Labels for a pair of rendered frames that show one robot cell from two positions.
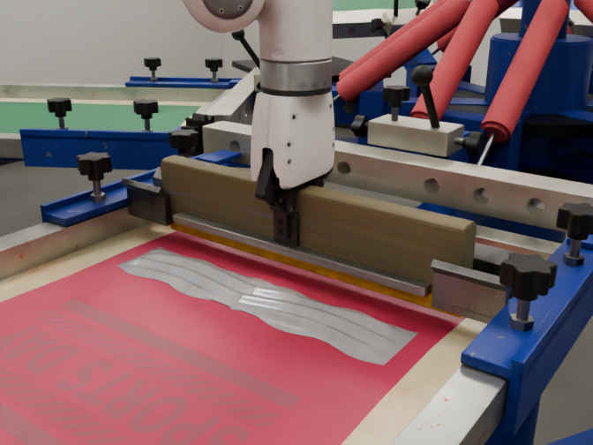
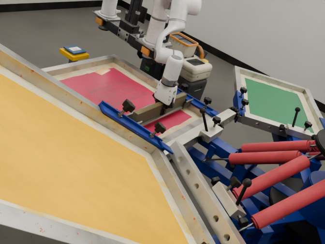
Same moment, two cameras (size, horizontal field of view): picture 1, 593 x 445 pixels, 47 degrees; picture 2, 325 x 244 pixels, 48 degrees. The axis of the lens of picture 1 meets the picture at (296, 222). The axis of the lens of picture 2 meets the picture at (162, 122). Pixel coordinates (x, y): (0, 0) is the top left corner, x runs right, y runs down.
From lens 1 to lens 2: 1.76 m
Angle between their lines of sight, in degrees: 73
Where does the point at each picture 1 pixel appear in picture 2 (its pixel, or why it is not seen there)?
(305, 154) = (159, 94)
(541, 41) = (270, 154)
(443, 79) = (258, 144)
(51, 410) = (112, 89)
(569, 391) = not seen: outside the picture
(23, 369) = (124, 88)
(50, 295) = (149, 92)
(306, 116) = (161, 86)
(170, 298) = (145, 103)
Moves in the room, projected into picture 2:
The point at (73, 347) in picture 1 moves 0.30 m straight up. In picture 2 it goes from (129, 92) to (142, 41)
